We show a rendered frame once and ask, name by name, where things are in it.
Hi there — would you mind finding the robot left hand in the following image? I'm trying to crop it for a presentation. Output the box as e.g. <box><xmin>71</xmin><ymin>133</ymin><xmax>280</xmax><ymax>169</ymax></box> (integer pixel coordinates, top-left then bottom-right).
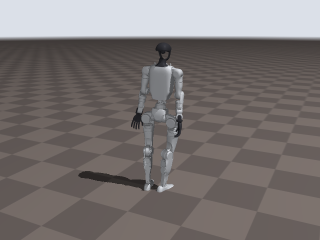
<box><xmin>131</xmin><ymin>108</ymin><xmax>144</xmax><ymax>129</ymax></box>

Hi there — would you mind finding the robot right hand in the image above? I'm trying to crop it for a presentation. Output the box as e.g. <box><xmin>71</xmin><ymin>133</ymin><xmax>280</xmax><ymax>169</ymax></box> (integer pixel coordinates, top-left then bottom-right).
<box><xmin>174</xmin><ymin>115</ymin><xmax>183</xmax><ymax>138</ymax></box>

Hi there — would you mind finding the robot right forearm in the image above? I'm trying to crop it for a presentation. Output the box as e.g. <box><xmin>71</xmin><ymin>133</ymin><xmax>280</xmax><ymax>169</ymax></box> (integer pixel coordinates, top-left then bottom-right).
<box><xmin>175</xmin><ymin>92</ymin><xmax>184</xmax><ymax>120</ymax></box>

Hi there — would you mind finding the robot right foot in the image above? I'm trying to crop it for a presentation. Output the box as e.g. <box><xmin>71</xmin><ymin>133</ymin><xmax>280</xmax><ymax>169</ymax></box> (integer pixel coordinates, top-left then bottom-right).
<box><xmin>156</xmin><ymin>184</ymin><xmax>174</xmax><ymax>193</ymax></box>

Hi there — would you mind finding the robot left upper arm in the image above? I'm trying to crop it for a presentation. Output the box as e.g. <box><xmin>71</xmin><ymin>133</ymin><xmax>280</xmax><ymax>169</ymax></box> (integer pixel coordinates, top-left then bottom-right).
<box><xmin>140</xmin><ymin>65</ymin><xmax>151</xmax><ymax>95</ymax></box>

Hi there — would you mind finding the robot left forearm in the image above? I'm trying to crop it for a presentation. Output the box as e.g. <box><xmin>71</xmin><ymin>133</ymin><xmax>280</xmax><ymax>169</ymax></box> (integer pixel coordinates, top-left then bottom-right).
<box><xmin>137</xmin><ymin>90</ymin><xmax>147</xmax><ymax>114</ymax></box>

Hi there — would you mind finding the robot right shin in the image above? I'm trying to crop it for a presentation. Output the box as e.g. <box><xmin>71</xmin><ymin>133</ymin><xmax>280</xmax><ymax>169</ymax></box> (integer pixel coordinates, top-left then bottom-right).
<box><xmin>160</xmin><ymin>151</ymin><xmax>174</xmax><ymax>188</ymax></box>

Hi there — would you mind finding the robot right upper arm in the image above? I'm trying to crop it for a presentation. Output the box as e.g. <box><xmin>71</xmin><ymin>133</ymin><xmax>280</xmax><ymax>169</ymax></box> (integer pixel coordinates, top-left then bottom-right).
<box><xmin>171</xmin><ymin>68</ymin><xmax>184</xmax><ymax>99</ymax></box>

